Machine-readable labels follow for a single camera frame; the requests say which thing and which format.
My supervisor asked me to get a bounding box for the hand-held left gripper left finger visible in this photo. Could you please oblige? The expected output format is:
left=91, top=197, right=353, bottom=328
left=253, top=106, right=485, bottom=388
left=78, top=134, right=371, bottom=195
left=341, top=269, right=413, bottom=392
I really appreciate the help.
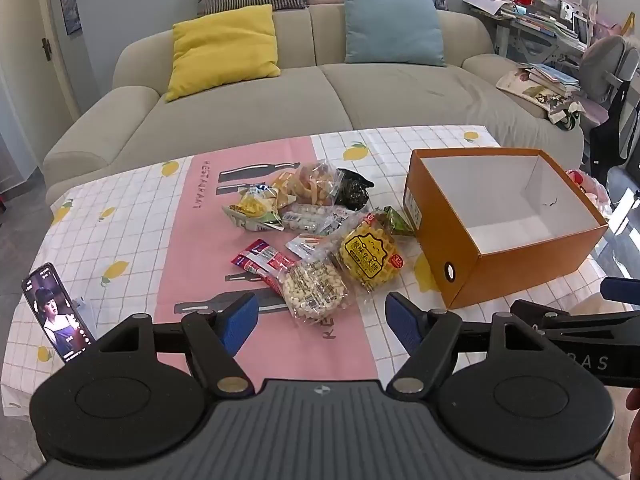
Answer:
left=92, top=292, right=260, bottom=395

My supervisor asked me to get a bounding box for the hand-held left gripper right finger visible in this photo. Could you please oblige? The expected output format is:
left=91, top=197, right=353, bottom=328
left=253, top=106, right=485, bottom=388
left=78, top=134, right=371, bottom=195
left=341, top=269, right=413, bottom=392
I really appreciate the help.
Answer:
left=384, top=291, right=548, bottom=395

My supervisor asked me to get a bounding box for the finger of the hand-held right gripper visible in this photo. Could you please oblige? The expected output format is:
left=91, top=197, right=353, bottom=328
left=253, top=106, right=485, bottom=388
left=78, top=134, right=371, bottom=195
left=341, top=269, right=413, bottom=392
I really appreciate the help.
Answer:
left=510, top=299, right=571, bottom=332
left=600, top=276, right=640, bottom=307

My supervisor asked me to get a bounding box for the orange cardboard box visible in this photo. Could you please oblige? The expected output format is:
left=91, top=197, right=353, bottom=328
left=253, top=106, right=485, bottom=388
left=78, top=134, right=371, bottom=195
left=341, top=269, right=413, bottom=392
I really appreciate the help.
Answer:
left=403, top=148, right=610, bottom=310

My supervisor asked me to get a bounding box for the red and white snack packet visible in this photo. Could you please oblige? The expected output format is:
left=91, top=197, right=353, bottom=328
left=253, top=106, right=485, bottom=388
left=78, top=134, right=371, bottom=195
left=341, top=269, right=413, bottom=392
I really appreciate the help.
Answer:
left=230, top=238, right=286, bottom=295

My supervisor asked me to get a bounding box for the yellow waffle cake packet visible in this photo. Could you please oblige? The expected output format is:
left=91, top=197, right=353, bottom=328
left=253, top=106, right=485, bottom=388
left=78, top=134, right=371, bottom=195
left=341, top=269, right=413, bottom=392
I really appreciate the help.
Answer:
left=336, top=212, right=405, bottom=306

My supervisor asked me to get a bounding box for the clear puffed rice packet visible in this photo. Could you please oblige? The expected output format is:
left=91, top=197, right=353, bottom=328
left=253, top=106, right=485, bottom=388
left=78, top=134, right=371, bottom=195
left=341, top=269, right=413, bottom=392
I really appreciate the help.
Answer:
left=277, top=255, right=351, bottom=323

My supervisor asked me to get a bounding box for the small green snack packet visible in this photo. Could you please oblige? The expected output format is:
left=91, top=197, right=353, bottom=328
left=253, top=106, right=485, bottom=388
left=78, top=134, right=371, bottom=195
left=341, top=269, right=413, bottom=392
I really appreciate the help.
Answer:
left=382, top=206, right=416, bottom=237

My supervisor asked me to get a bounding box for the white packet with orange strips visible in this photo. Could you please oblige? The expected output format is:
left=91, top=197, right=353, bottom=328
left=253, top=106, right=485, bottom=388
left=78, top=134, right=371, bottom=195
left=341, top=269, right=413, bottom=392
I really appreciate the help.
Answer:
left=285, top=232, right=332, bottom=262

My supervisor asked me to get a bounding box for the yellow and green chip bag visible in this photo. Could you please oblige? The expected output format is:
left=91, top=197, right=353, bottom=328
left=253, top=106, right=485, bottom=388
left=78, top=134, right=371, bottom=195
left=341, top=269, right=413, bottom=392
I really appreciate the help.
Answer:
left=222, top=183, right=286, bottom=233

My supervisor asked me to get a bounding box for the clear packet of white balls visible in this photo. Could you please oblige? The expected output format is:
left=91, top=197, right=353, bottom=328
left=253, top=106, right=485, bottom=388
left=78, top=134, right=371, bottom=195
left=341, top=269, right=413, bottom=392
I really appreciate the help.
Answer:
left=281, top=203, right=351, bottom=236

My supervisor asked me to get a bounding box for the black snack packet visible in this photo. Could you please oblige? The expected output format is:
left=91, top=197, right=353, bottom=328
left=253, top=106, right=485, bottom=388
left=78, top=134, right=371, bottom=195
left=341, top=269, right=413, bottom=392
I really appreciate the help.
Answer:
left=334, top=167, right=375, bottom=212

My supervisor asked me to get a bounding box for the orange snack packet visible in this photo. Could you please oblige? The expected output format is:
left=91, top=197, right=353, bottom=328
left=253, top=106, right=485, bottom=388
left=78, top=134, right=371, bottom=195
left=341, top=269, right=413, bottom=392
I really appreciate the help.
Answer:
left=270, top=170, right=301, bottom=211

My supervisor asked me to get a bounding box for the clear bag of colourful crisps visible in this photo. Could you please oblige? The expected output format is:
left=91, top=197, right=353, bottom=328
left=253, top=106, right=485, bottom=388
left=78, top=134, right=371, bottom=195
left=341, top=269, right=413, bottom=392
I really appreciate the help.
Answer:
left=292, top=159, right=347, bottom=208

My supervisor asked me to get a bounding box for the person's right forearm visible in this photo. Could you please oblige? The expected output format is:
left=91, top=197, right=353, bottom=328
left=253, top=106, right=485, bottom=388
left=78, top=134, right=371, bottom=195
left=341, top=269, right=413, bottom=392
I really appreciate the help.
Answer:
left=628, top=395, right=640, bottom=462

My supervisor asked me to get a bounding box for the pink and white printed tablecloth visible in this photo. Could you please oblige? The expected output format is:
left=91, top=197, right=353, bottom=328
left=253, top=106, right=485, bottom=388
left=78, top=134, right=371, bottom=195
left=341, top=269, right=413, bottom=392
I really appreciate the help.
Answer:
left=0, top=126, right=616, bottom=417

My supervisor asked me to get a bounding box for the pink plastic bag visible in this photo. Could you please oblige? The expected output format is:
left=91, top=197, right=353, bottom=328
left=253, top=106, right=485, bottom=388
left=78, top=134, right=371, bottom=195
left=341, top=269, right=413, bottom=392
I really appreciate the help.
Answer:
left=567, top=169, right=611, bottom=207

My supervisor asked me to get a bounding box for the black hanging bag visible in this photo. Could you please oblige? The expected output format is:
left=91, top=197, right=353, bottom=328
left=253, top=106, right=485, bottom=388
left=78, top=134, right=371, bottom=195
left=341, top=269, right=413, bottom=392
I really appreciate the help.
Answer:
left=590, top=80, right=635, bottom=182

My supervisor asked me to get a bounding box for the smartphone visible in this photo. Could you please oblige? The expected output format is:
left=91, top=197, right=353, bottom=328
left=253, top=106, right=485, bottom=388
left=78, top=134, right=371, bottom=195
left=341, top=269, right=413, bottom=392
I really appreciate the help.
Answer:
left=21, top=262, right=97, bottom=364

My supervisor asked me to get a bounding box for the beige sofa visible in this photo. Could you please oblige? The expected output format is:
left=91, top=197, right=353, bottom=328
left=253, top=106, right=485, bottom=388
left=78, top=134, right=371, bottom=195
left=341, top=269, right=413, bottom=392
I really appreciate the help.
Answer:
left=42, top=7, right=585, bottom=206

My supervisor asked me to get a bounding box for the grey desk chair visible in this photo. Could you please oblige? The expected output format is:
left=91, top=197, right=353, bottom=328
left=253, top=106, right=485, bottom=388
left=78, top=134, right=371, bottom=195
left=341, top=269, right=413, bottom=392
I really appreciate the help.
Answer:
left=580, top=36, right=640, bottom=113

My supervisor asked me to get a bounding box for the stack of books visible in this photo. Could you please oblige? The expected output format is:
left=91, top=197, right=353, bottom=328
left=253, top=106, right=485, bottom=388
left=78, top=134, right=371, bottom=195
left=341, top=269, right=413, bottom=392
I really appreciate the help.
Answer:
left=520, top=62, right=582, bottom=98

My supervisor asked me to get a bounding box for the cluttered grey desk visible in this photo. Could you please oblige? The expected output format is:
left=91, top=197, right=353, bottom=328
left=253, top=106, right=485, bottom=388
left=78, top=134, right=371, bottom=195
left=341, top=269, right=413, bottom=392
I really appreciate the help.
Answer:
left=462, top=0, right=626, bottom=68

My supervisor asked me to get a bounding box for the white laptop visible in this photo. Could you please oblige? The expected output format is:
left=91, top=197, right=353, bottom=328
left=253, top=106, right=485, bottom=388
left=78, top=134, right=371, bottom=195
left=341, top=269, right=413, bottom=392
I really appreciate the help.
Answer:
left=572, top=12, right=592, bottom=45

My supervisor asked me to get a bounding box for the yellow cushion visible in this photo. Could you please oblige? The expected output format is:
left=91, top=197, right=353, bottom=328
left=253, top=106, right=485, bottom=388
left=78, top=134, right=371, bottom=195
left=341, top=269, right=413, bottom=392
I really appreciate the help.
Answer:
left=165, top=4, right=282, bottom=103

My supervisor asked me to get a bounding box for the light blue cushion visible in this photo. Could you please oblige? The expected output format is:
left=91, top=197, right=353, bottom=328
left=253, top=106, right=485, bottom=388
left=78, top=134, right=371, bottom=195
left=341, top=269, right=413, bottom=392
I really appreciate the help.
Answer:
left=341, top=0, right=447, bottom=68

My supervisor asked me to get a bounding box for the pile of books and papers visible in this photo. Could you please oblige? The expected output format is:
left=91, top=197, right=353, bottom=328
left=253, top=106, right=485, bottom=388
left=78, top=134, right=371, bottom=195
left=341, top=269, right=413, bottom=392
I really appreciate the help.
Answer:
left=462, top=0, right=571, bottom=37

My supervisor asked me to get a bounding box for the white door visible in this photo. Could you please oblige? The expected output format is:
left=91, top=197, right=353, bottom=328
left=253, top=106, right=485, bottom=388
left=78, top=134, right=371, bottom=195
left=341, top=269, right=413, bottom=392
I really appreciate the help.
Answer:
left=0, top=0, right=83, bottom=196

